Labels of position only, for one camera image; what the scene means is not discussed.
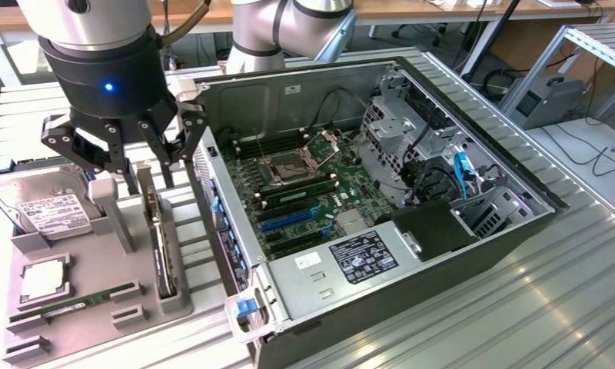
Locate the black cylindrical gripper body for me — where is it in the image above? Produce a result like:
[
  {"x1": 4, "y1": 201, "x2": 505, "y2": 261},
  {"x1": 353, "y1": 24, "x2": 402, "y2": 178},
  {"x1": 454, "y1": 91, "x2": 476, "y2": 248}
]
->
[{"x1": 38, "y1": 32, "x2": 179, "y2": 130}]

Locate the graphics card with metal bracket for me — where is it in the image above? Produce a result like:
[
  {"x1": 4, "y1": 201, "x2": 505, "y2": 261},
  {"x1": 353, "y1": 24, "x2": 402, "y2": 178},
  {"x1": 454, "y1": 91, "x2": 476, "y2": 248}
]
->
[{"x1": 135, "y1": 160, "x2": 181, "y2": 300}]

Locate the silver hard disk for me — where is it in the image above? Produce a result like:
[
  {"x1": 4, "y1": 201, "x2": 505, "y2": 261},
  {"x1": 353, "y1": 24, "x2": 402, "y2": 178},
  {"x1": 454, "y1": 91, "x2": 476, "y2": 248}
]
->
[{"x1": 0, "y1": 161, "x2": 107, "y2": 241}]

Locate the CPU socket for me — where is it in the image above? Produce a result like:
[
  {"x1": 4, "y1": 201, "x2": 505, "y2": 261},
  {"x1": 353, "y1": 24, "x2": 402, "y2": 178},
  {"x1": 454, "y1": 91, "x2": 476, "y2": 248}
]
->
[{"x1": 263, "y1": 151, "x2": 322, "y2": 185}]

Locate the open metal socket cover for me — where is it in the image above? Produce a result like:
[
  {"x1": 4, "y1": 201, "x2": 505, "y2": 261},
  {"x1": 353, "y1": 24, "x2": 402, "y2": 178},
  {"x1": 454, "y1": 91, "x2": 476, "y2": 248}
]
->
[{"x1": 299, "y1": 129, "x2": 341, "y2": 172}]

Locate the installed green RAM stick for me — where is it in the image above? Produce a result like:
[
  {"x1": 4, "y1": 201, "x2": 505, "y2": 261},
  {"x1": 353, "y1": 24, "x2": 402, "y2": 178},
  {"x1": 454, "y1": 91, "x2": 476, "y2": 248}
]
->
[{"x1": 261, "y1": 183, "x2": 339, "y2": 205}]

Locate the black expansion slot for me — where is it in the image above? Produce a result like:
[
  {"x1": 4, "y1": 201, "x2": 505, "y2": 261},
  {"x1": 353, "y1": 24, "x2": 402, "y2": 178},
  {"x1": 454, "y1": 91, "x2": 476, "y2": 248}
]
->
[
  {"x1": 255, "y1": 198, "x2": 314, "y2": 221},
  {"x1": 263, "y1": 228, "x2": 326, "y2": 251}
]

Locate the blue expansion slot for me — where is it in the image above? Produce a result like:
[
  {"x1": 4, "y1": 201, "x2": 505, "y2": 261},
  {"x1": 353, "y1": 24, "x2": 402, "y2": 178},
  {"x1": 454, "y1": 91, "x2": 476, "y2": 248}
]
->
[{"x1": 259, "y1": 209, "x2": 319, "y2": 234}]

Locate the grey parts rack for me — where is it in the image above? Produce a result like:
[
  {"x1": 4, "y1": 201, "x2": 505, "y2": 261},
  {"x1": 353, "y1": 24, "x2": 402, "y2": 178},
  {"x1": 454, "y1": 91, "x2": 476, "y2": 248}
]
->
[{"x1": 0, "y1": 176, "x2": 197, "y2": 366}]

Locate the silver CPU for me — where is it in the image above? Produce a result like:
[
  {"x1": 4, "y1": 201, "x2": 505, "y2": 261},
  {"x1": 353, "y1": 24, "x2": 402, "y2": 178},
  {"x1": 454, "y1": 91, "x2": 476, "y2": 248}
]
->
[{"x1": 20, "y1": 261, "x2": 67, "y2": 297}]

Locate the green motherboard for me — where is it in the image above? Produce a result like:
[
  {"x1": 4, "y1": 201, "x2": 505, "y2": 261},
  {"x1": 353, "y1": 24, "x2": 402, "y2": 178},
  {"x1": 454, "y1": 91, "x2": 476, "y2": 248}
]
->
[{"x1": 219, "y1": 128, "x2": 397, "y2": 262}]

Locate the loose green RAM stick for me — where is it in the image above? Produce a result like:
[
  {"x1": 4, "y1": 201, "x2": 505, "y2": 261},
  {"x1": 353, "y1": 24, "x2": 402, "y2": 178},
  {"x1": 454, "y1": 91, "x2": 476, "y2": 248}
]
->
[{"x1": 8, "y1": 281, "x2": 138, "y2": 323}]

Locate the silver chipset heat sink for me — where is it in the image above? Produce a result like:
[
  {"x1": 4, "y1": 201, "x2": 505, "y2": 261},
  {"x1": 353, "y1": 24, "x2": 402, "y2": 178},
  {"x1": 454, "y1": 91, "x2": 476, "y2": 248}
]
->
[{"x1": 337, "y1": 210, "x2": 369, "y2": 231}]

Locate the metal drive cage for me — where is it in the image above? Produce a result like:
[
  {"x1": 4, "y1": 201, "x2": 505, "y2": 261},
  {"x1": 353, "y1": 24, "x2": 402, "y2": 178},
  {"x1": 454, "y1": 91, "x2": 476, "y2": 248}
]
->
[{"x1": 361, "y1": 64, "x2": 466, "y2": 170}]

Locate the grey power supply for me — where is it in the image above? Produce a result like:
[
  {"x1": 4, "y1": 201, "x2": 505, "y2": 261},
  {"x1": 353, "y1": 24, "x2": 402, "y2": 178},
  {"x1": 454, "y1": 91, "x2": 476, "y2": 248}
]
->
[{"x1": 263, "y1": 219, "x2": 428, "y2": 324}]

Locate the black power connector bundle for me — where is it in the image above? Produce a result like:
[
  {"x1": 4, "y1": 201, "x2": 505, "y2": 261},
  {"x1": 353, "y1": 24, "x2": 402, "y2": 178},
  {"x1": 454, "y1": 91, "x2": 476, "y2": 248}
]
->
[{"x1": 399, "y1": 155, "x2": 468, "y2": 207}]

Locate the black plastic shroud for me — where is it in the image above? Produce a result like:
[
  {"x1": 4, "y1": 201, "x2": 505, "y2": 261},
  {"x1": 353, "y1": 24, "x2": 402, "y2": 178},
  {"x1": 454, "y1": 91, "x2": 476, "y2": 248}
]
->
[{"x1": 374, "y1": 199, "x2": 481, "y2": 263}]

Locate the black chair base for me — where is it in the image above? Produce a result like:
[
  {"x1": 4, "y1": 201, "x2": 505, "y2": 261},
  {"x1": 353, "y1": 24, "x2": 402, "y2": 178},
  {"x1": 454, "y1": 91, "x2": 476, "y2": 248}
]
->
[{"x1": 393, "y1": 22, "x2": 449, "y2": 39}]

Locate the open black PC case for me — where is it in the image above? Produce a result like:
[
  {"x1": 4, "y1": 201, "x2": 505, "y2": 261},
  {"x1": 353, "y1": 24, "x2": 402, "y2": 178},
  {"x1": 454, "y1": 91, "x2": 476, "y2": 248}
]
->
[{"x1": 175, "y1": 55, "x2": 570, "y2": 369}]

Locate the wooden desk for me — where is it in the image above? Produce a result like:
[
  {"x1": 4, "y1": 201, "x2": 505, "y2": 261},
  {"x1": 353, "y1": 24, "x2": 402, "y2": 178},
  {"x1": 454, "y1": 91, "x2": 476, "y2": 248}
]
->
[{"x1": 0, "y1": 0, "x2": 615, "y2": 88}]

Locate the metal disk bay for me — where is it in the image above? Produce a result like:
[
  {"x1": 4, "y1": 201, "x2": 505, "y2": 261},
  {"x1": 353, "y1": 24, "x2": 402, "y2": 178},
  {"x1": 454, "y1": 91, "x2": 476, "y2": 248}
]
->
[{"x1": 449, "y1": 184, "x2": 556, "y2": 241}]

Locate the black slanted pole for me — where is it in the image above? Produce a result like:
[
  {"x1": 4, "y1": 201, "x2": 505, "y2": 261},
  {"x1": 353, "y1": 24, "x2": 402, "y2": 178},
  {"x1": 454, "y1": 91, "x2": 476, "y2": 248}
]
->
[{"x1": 461, "y1": 0, "x2": 522, "y2": 84}]

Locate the grey computer tower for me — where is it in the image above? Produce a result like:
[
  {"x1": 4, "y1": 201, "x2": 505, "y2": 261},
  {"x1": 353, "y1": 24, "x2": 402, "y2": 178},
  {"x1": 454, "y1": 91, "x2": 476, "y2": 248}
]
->
[{"x1": 500, "y1": 75, "x2": 589, "y2": 131}]

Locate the blue SATA wire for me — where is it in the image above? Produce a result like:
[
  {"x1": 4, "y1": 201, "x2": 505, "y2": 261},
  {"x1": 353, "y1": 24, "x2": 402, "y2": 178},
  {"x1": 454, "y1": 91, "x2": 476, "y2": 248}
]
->
[{"x1": 454, "y1": 151, "x2": 477, "y2": 201}]

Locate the aluminium profile frame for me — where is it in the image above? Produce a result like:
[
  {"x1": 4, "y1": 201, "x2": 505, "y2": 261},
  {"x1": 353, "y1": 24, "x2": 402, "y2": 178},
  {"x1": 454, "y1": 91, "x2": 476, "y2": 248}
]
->
[{"x1": 512, "y1": 21, "x2": 615, "y2": 118}]

